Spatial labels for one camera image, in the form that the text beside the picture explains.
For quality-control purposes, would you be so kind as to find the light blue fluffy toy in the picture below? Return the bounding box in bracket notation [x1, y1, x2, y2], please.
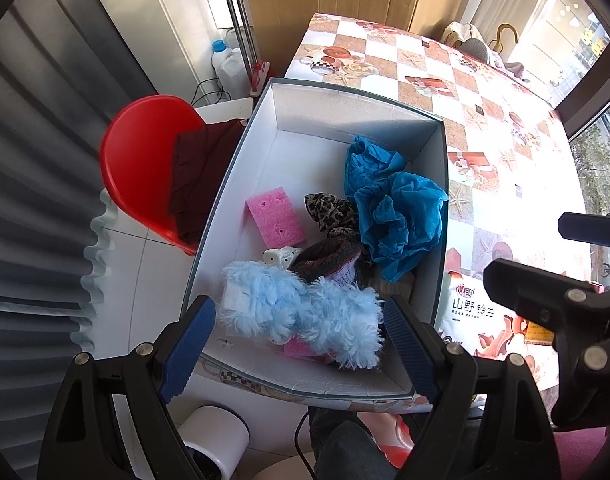
[218, 261, 384, 370]

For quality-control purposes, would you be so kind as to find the dark maroon knitted scrunchie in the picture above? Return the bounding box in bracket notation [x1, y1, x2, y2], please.
[289, 235, 375, 288]

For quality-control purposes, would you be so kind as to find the blue cloth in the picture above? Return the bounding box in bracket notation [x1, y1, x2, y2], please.
[344, 136, 448, 283]

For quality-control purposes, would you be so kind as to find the pink sponge block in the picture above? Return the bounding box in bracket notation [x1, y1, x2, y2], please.
[245, 188, 307, 249]

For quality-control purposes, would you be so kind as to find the leopard print scrunchie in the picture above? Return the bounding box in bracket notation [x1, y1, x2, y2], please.
[304, 193, 359, 240]

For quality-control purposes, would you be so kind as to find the cream polka dot scrunchie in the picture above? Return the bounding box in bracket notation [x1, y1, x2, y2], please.
[263, 246, 302, 270]

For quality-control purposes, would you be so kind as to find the orange yellow paper box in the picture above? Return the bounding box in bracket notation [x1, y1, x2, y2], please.
[523, 321, 554, 347]

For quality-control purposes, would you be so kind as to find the tissue pack with red print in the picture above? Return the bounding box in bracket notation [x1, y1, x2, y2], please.
[434, 271, 528, 360]

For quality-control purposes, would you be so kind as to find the white cylindrical bin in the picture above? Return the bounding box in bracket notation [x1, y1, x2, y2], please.
[178, 405, 250, 479]

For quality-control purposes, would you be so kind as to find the checkered printed tablecloth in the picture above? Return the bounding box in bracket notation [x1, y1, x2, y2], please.
[194, 12, 606, 413]

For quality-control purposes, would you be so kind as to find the white open cardboard box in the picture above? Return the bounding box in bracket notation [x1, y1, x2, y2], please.
[183, 78, 448, 408]

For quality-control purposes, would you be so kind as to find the dark red cloth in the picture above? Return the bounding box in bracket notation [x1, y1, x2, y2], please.
[169, 119, 244, 246]

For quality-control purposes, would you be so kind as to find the red plastic chair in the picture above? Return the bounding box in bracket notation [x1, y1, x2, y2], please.
[99, 94, 205, 256]

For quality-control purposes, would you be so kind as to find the pile of clothes by window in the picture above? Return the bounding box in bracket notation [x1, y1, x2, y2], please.
[439, 22, 524, 79]

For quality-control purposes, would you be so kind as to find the white plastic jug blue cap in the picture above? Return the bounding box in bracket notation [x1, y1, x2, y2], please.
[212, 39, 251, 100]

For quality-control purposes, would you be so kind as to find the umbrella with yellow handle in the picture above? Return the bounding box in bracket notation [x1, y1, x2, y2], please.
[488, 22, 520, 57]

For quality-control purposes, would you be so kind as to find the black cable on floor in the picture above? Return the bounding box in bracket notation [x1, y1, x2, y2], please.
[189, 77, 234, 109]

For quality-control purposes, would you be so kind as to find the red handled mop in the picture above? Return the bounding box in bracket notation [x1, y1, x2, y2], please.
[224, 0, 271, 98]

